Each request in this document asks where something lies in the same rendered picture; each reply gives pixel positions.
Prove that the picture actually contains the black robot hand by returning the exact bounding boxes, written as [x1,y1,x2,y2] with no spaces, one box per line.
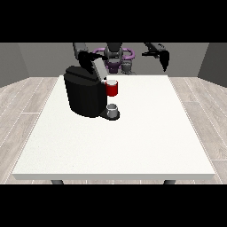
[141,48,171,73]
[77,51,105,74]

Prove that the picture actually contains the pale grey machine lid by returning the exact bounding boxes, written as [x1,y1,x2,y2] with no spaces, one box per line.
[91,59,108,82]

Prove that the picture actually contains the black coffee machine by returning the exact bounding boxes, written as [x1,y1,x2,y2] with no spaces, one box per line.
[63,65,121,121]

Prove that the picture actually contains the red pod holder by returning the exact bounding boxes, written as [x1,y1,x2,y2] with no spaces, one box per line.
[105,79,120,98]

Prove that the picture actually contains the small grey coffee pod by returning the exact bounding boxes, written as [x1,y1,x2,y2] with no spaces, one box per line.
[121,60,133,74]

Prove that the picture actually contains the grey robot trunk purple rings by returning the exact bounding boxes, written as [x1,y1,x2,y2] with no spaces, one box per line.
[92,43,137,74]

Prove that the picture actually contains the small grey cup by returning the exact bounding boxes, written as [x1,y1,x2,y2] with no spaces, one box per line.
[106,103,120,118]

